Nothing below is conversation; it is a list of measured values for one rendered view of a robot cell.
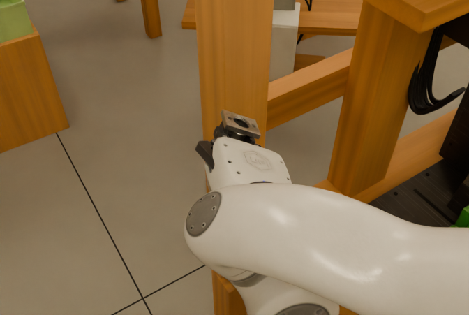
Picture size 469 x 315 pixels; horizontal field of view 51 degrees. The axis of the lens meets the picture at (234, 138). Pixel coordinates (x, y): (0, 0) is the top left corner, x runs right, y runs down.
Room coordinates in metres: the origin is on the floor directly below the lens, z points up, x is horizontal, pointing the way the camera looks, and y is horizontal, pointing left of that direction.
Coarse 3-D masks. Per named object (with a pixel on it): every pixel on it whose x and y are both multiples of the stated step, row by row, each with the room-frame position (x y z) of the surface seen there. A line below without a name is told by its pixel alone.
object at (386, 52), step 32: (224, 0) 0.62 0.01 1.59; (256, 0) 0.65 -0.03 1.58; (224, 32) 0.62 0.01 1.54; (256, 32) 0.65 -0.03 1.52; (384, 32) 0.85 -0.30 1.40; (416, 32) 0.87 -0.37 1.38; (224, 64) 0.62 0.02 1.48; (256, 64) 0.65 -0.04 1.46; (352, 64) 0.90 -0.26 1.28; (384, 64) 0.83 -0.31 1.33; (416, 64) 0.89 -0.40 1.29; (224, 96) 0.62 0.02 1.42; (256, 96) 0.65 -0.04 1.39; (352, 96) 0.88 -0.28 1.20; (384, 96) 0.85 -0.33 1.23; (352, 128) 0.86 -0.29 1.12; (384, 128) 0.87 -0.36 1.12; (352, 160) 0.84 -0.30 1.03; (384, 160) 0.89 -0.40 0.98; (352, 192) 0.84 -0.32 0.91
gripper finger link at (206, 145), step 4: (200, 144) 0.45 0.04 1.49; (204, 144) 0.45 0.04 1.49; (208, 144) 0.45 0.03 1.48; (196, 148) 0.44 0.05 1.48; (200, 148) 0.44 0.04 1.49; (204, 148) 0.44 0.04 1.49; (208, 148) 0.44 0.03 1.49; (212, 148) 0.45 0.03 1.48; (200, 152) 0.44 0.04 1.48; (204, 152) 0.43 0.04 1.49; (208, 152) 0.43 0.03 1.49; (212, 152) 0.43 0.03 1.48; (204, 156) 0.43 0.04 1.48; (208, 156) 0.43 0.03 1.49; (212, 156) 0.42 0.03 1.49; (204, 160) 0.43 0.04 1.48; (208, 160) 0.42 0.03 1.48; (212, 160) 0.42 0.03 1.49; (208, 164) 0.42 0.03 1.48; (212, 164) 0.42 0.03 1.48; (212, 168) 0.41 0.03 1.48
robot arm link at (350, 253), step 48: (240, 192) 0.27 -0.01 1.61; (288, 192) 0.25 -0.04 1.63; (192, 240) 0.25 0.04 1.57; (240, 240) 0.22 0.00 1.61; (288, 240) 0.21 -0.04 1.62; (336, 240) 0.21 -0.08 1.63; (384, 240) 0.21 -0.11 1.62; (432, 240) 0.20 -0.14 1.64; (336, 288) 0.18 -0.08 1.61; (384, 288) 0.18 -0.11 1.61; (432, 288) 0.17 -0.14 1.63
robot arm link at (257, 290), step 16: (240, 288) 0.23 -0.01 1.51; (256, 288) 0.22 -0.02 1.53; (272, 288) 0.21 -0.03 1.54; (288, 288) 0.21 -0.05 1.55; (256, 304) 0.21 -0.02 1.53; (272, 304) 0.20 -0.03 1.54; (288, 304) 0.20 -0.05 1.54; (304, 304) 0.20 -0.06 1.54; (320, 304) 0.21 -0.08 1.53; (336, 304) 0.21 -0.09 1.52
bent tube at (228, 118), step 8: (224, 112) 0.52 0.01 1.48; (232, 112) 0.53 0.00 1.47; (224, 120) 0.50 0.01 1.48; (232, 120) 0.51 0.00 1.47; (240, 120) 0.52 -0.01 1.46; (248, 120) 0.52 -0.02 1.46; (224, 128) 0.49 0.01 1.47; (232, 128) 0.49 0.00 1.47; (240, 128) 0.49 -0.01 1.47; (248, 128) 0.50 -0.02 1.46; (256, 128) 0.51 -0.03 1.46; (232, 136) 0.50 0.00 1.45; (240, 136) 0.50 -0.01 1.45; (256, 136) 0.49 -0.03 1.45; (208, 184) 0.48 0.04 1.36
